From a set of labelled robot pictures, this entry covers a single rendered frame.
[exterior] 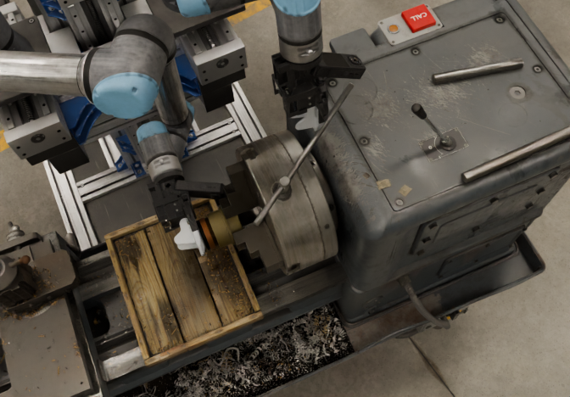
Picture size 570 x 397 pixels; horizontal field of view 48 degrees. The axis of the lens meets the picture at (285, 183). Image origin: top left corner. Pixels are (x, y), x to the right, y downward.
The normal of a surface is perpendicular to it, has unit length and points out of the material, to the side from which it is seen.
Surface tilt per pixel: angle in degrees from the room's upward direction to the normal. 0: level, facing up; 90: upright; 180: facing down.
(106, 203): 0
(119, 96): 90
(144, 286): 0
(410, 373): 0
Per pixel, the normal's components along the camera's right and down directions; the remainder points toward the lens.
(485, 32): -0.04, -0.44
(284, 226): 0.22, 0.19
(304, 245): 0.33, 0.53
